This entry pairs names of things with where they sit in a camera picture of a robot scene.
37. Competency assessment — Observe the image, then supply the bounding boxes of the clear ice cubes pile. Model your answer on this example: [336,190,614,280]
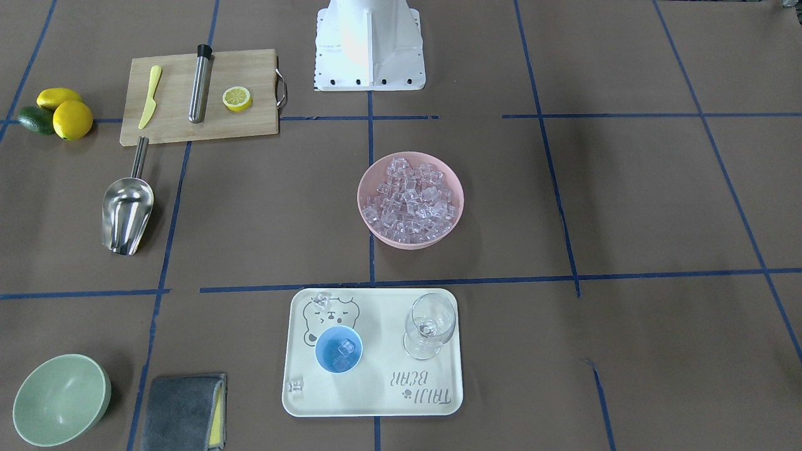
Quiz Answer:
[363,158,458,244]

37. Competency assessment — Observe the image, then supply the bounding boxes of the stainless steel ice scoop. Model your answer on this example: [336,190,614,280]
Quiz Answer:
[102,136,155,255]

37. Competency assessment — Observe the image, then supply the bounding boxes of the spilled ice cube tray edge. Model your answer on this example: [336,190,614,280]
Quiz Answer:
[311,292,330,311]

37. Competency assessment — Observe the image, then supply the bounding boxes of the ice cubes inside cup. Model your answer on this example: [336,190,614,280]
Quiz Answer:
[330,339,359,372]

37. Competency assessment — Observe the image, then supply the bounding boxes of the light blue cup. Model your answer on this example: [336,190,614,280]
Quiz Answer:
[315,325,363,374]

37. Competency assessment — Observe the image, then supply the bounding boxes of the spilled ice cube on tray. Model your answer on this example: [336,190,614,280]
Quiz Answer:
[286,376,305,397]

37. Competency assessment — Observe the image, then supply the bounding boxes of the pink bowl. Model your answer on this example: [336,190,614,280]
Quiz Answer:
[357,151,465,250]

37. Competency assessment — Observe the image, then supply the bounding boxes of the clear wine glass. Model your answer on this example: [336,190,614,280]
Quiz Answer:
[403,293,457,361]

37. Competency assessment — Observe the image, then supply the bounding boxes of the cream bear serving tray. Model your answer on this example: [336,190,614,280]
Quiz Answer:
[283,288,464,417]

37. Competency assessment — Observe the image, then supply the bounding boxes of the half lemon slice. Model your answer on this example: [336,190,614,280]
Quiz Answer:
[222,86,253,112]

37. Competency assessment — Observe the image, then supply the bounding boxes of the wooden cutting board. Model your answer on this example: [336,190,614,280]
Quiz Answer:
[120,49,289,146]

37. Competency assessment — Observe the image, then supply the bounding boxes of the steel muddler black tip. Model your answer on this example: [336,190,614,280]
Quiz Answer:
[188,44,213,125]

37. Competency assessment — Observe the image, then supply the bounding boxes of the grey yellow folded cloth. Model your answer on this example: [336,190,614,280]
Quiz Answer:
[140,373,228,450]

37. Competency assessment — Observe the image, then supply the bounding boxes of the yellow plastic knife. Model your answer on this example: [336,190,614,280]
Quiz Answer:
[138,65,163,130]

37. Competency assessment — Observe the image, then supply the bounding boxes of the yellow lemon front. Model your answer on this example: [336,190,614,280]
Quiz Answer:
[53,100,94,141]

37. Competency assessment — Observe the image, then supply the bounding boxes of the yellow lemon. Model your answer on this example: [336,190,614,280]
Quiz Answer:
[36,86,83,112]
[53,100,94,141]

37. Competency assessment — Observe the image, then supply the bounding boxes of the yellow lemon rear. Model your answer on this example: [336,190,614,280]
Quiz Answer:
[36,86,83,112]

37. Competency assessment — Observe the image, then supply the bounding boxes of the green lime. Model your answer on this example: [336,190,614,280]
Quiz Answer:
[18,106,55,136]

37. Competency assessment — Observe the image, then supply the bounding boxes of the green bowl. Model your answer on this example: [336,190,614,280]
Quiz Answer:
[13,354,112,447]

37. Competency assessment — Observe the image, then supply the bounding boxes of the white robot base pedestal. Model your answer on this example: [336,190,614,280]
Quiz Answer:
[313,1,427,92]

